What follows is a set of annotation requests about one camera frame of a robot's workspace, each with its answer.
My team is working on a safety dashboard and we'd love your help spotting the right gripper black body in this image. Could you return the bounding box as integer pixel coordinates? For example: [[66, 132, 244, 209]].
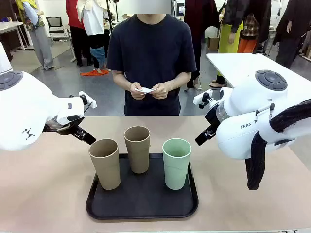
[[205, 106, 222, 133]]

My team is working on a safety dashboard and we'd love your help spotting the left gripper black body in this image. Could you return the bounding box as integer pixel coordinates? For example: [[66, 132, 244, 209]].
[[63, 124, 88, 143]]

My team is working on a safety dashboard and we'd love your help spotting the brown tall cup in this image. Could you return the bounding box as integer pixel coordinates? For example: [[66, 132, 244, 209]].
[[123, 126, 151, 174], [88, 138, 121, 191]]

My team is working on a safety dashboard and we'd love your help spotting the pale green tall cup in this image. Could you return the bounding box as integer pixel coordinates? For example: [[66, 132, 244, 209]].
[[162, 138, 192, 190]]

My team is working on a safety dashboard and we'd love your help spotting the white paper coaster stack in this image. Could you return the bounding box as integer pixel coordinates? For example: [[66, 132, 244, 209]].
[[134, 86, 158, 95]]

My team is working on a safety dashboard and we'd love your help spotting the person's left forearm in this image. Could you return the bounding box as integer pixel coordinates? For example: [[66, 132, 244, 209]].
[[167, 69, 192, 92]]

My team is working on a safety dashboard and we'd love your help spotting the person's right forearm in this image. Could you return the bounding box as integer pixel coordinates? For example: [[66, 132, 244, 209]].
[[112, 68, 136, 92]]

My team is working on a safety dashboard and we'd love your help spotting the person's left hand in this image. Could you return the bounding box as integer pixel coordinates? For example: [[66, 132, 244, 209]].
[[151, 83, 171, 100]]

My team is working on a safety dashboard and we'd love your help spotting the person's right hand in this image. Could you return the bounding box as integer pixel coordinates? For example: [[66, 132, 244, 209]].
[[130, 82, 148, 100]]

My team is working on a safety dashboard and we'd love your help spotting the white side table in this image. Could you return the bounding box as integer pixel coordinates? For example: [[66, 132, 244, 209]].
[[206, 53, 311, 89]]

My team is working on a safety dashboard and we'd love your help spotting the orange cloth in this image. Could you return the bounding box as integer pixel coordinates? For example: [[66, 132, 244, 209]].
[[80, 69, 110, 76]]

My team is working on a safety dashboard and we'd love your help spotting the cardboard box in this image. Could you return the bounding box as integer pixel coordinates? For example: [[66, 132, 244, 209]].
[[207, 35, 221, 51]]

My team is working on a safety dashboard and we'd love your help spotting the mannequin with yellow skirt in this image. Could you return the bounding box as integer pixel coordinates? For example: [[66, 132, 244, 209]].
[[210, 0, 246, 88]]

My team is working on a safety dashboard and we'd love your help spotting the black plastic serving tray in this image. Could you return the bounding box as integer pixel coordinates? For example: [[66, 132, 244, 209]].
[[86, 152, 199, 221]]

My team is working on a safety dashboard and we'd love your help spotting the mannequin with plaid shirt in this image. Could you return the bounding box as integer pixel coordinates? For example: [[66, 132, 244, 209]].
[[238, 13, 259, 54]]

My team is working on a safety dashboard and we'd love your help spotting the person in dark t-shirt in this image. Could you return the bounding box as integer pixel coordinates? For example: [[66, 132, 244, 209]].
[[106, 12, 197, 117]]

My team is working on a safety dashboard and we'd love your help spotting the mannequin with floral top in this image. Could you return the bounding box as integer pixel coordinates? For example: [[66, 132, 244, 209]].
[[14, 0, 54, 71]]

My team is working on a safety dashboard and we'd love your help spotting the white air purifier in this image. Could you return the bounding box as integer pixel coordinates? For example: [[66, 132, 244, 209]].
[[0, 41, 13, 73]]

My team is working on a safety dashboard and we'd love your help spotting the mannequin in dark red dress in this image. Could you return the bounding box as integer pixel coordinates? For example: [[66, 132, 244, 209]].
[[184, 0, 219, 91]]

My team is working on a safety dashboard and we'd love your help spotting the black mesh office chair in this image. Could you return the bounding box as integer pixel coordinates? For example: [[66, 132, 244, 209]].
[[46, 16, 68, 43]]

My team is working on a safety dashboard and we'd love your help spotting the mannequin with white shirt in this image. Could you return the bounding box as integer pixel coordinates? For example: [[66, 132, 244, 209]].
[[76, 0, 112, 73]]

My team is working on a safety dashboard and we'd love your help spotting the computer monitor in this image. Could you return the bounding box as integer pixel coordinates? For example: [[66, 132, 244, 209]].
[[175, 1, 187, 15]]

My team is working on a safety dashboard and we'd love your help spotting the black tripod stand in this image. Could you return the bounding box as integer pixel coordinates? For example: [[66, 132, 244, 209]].
[[106, 0, 120, 34]]

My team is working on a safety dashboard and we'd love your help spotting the person in red top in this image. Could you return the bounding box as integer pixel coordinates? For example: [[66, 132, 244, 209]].
[[66, 0, 94, 67]]

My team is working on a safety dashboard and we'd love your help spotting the mannequin in black coat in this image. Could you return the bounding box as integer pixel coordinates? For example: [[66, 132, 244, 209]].
[[272, 0, 311, 70]]

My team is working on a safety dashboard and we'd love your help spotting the light wooden desk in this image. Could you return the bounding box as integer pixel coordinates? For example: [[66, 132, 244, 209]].
[[0, 21, 35, 52]]

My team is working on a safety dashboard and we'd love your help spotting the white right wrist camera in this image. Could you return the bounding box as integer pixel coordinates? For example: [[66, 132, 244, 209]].
[[193, 89, 221, 109]]

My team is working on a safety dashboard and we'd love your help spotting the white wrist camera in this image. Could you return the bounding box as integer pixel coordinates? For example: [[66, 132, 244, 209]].
[[193, 89, 221, 109], [78, 90, 97, 109]]

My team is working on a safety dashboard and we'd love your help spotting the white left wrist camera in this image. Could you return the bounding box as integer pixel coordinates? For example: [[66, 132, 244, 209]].
[[78, 90, 97, 109]]

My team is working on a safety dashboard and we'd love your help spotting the black braided cable sleeve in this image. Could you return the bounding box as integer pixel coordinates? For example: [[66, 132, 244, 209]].
[[245, 98, 311, 191]]

